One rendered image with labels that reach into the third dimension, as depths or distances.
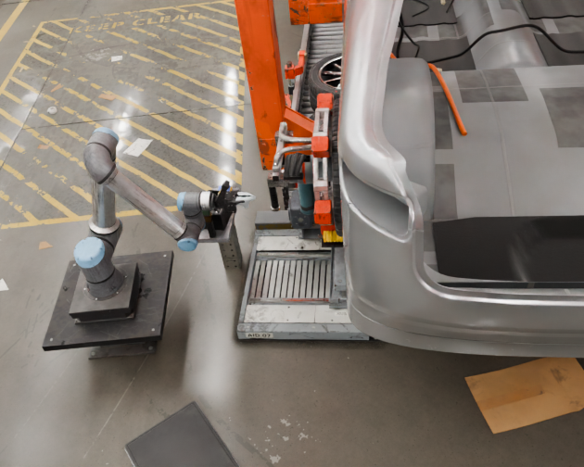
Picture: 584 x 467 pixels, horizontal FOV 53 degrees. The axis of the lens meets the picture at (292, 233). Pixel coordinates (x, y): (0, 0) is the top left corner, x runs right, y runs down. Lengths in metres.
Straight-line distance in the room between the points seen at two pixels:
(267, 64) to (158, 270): 1.25
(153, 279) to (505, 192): 1.85
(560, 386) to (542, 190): 1.01
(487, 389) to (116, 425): 1.82
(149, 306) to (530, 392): 1.93
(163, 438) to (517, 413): 1.61
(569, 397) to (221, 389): 1.68
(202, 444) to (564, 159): 1.93
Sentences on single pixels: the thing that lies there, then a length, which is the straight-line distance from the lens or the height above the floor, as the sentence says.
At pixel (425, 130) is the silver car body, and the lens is 2.42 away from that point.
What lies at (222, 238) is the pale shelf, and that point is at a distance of 3.18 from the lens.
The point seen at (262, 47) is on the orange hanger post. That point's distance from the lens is 3.05.
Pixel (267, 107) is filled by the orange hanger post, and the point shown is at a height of 0.94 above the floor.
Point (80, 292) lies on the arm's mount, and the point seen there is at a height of 0.39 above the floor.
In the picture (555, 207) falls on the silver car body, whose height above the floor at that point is 0.91.
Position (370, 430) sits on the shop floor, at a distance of 2.94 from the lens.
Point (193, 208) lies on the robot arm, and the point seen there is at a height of 0.80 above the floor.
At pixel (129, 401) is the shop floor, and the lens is 3.24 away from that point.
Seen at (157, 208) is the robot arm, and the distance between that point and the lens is 2.76.
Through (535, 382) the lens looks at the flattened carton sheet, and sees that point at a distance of 3.17.
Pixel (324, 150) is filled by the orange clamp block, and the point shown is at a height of 1.13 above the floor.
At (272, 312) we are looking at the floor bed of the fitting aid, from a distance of 3.27.
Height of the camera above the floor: 2.60
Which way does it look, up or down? 43 degrees down
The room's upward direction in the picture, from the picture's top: 8 degrees counter-clockwise
